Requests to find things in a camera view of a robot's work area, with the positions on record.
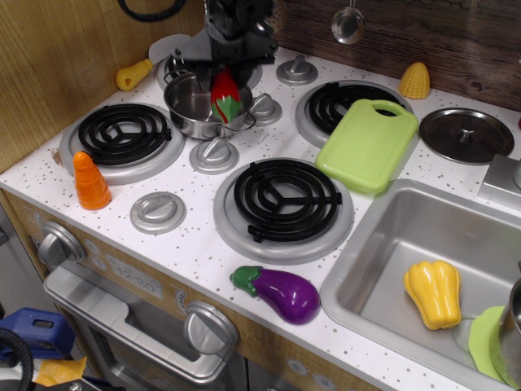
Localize left oven knob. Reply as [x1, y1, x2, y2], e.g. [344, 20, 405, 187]
[37, 222, 86, 267]

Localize blue tool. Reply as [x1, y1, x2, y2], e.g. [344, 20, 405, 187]
[1, 308, 76, 359]

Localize silver stove knob centre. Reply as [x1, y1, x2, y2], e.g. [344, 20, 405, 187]
[189, 138, 239, 175]

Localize silver oven door handle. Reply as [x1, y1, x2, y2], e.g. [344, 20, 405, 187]
[44, 266, 230, 390]

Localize silver stove knob middle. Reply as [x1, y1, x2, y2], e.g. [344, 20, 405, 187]
[248, 93, 282, 126]

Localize silver stove knob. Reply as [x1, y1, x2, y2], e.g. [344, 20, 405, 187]
[129, 191, 186, 235]
[276, 54, 318, 86]
[189, 138, 239, 175]
[248, 93, 282, 126]

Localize orange toy carrot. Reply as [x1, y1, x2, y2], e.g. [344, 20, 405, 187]
[72, 152, 112, 210]

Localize back right black burner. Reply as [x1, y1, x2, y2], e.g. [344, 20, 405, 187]
[295, 80, 413, 148]

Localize front left black burner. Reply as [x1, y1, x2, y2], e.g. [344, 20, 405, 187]
[59, 103, 185, 185]

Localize back left black burner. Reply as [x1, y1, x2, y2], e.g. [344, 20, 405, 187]
[153, 57, 262, 90]

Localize black cable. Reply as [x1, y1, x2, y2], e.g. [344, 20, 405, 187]
[0, 327, 34, 388]

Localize yellow toy bell pepper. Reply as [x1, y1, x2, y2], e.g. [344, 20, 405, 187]
[403, 260, 462, 330]

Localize front right black burner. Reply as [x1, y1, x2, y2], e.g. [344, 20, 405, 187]
[213, 158, 354, 265]

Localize silver stove knob back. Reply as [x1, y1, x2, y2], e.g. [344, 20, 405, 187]
[276, 54, 318, 86]

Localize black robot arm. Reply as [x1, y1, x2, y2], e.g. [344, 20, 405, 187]
[171, 1, 278, 91]

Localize oven knob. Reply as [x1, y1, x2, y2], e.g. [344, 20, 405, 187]
[183, 301, 239, 359]
[37, 222, 86, 267]

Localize green plate in sink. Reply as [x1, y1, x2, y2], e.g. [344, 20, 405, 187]
[468, 306, 505, 383]

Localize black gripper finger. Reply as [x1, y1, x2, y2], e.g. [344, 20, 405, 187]
[195, 67, 214, 92]
[234, 64, 259, 88]

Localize steel pot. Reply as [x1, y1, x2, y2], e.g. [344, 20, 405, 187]
[164, 72, 256, 140]

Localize steel cup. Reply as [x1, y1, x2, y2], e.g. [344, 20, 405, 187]
[489, 279, 521, 390]

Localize green cutting board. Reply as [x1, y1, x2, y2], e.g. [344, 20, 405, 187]
[315, 99, 418, 194]

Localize steel pot lid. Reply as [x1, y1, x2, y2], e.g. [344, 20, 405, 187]
[419, 108, 514, 165]

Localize silver stove knob front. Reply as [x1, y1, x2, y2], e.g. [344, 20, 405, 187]
[129, 191, 186, 235]

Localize yellow toy corn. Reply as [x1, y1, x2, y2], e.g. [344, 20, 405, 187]
[398, 62, 431, 99]

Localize purple toy eggplant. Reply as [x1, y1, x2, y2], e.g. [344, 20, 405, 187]
[230, 266, 321, 325]

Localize right oven knob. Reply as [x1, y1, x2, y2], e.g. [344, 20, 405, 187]
[183, 301, 239, 359]

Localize silver sink basin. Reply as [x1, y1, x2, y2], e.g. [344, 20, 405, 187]
[321, 179, 520, 390]

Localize hanging steel ladle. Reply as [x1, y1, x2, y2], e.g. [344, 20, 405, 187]
[331, 0, 366, 46]

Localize silver faucet base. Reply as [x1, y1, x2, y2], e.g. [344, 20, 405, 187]
[478, 155, 520, 210]

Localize black burner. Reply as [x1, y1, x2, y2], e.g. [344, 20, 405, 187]
[213, 158, 354, 265]
[59, 103, 185, 185]
[153, 57, 262, 90]
[295, 80, 413, 148]

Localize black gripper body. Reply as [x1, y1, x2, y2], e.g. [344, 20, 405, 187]
[171, 29, 278, 72]

